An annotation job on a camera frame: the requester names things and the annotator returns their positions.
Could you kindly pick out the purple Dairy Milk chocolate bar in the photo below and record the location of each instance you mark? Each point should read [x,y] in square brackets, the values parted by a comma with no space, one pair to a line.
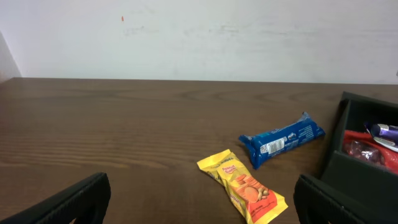
[383,134]

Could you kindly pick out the blue Oreo cookie pack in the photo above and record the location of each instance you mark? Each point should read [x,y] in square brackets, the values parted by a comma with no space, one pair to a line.
[264,146]

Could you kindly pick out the yellow orange snack packet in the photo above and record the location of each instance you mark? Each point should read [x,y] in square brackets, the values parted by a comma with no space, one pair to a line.
[257,203]

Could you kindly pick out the red Hacks candy bag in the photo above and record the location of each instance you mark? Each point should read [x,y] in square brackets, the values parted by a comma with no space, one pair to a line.
[363,147]

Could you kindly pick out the dark green open box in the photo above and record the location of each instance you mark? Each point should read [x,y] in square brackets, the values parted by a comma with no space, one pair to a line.
[348,174]

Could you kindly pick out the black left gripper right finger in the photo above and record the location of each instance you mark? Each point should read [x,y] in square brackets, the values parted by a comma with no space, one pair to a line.
[318,202]

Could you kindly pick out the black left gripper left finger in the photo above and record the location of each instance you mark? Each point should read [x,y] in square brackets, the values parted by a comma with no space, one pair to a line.
[84,202]

